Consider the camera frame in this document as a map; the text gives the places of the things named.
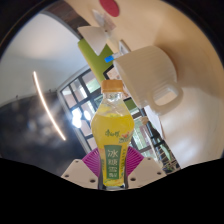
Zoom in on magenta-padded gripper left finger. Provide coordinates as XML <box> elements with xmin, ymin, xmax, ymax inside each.
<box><xmin>60</xmin><ymin>147</ymin><xmax>101</xmax><ymax>190</ymax></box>

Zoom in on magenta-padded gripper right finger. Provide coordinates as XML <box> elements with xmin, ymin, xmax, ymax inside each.
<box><xmin>124</xmin><ymin>145</ymin><xmax>167</xmax><ymax>190</ymax></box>

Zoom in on yellow drink bottle green label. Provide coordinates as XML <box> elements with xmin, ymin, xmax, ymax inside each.
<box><xmin>90</xmin><ymin>79</ymin><xmax>136</xmax><ymax>191</ymax></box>

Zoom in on hanging pendant ceiling lamps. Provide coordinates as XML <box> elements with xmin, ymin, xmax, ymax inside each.
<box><xmin>71</xmin><ymin>107</ymin><xmax>93</xmax><ymax>130</ymax></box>

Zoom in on long curved ceiling light strip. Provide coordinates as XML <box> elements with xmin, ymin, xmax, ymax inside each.
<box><xmin>31</xmin><ymin>70</ymin><xmax>67</xmax><ymax>142</ymax></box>

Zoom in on white ribbed mug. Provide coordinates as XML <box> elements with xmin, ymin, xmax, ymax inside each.
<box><xmin>112</xmin><ymin>45</ymin><xmax>184</xmax><ymax>116</ymax></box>

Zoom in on small blue-capped white bottle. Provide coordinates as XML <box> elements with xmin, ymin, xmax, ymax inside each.
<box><xmin>104</xmin><ymin>53</ymin><xmax>116</xmax><ymax>64</ymax></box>

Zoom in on white ceramic bowl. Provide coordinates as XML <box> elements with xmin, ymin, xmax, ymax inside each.
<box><xmin>76</xmin><ymin>25</ymin><xmax>110</xmax><ymax>57</ymax></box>

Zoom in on flat round red coaster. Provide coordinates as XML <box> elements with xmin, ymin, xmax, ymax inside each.
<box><xmin>98</xmin><ymin>0</ymin><xmax>121</xmax><ymax>18</ymax></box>

